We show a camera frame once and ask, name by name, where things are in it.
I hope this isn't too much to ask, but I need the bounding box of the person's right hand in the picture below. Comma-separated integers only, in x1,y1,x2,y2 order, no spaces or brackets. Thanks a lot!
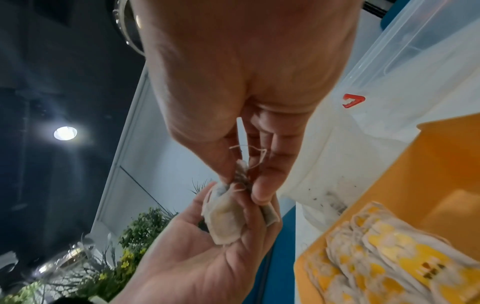
138,0,363,206

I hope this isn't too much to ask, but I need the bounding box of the person's left hand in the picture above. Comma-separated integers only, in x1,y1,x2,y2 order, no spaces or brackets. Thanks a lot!
108,181,284,304

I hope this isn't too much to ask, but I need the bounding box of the bunch of tea bags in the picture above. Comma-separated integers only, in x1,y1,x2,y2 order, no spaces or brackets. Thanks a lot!
200,143,282,246

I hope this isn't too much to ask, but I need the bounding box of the clear box with red latches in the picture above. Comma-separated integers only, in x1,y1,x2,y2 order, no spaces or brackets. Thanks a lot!
339,0,480,143

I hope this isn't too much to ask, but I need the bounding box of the row of tea bags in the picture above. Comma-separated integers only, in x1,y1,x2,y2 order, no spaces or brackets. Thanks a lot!
304,201,480,304

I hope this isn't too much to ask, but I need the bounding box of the yellow tray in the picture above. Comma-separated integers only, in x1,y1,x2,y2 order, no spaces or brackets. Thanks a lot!
293,113,480,304

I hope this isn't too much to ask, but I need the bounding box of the green leafy plant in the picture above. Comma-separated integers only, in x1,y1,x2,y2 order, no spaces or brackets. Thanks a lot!
0,178,211,304

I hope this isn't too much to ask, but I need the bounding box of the round metal ceiling lamp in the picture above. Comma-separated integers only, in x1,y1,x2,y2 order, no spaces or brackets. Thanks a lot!
112,0,146,57

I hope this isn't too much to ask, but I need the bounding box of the round lit ceiling light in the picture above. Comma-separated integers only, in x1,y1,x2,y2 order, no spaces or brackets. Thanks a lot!
53,126,79,141

